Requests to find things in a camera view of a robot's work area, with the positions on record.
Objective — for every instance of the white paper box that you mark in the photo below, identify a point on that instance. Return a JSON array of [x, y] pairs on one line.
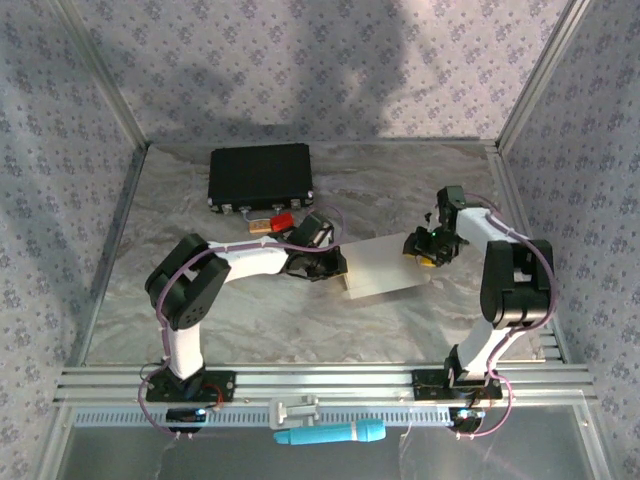
[[380, 270]]

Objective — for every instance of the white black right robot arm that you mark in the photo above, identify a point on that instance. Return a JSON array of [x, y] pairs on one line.
[[510, 300]]

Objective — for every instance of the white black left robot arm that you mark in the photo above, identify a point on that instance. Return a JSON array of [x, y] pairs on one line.
[[250, 260]]

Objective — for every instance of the red block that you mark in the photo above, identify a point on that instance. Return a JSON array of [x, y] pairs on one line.
[[282, 221]]

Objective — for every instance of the wooden tag block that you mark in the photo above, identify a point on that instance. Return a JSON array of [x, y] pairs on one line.
[[259, 226]]

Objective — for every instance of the black hard case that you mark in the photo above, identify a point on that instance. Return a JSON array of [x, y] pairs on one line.
[[260, 175]]

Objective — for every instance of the cyan marker pen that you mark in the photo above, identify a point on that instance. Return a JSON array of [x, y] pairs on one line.
[[330, 432]]

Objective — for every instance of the right black controller board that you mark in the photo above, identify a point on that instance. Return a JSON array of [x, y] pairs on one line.
[[467, 422]]

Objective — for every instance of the black controller board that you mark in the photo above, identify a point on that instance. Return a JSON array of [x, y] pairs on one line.
[[182, 415], [467, 422]]

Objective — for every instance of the left black controller board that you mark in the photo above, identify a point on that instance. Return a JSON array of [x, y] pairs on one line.
[[182, 415]]

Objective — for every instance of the aluminium right side rail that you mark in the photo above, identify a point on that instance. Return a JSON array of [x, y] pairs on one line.
[[502, 170]]

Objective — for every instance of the aluminium front frame rail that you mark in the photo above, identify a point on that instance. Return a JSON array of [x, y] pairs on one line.
[[325, 377]]

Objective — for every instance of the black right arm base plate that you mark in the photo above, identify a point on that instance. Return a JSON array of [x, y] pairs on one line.
[[425, 385]]

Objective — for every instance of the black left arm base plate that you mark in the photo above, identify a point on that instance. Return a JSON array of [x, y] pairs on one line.
[[227, 385]]

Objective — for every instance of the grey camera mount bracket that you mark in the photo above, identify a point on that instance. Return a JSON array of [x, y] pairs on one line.
[[295, 412]]

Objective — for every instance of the aluminium left side rail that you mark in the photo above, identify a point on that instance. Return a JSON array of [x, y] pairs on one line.
[[125, 200]]

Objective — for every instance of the aluminium right corner post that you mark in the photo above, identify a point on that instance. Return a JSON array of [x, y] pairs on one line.
[[542, 70]]

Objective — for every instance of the aluminium corner post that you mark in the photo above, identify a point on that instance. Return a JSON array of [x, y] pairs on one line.
[[542, 70], [103, 70]]

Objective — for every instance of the aluminium left corner post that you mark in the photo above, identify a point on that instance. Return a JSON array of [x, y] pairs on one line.
[[103, 70]]

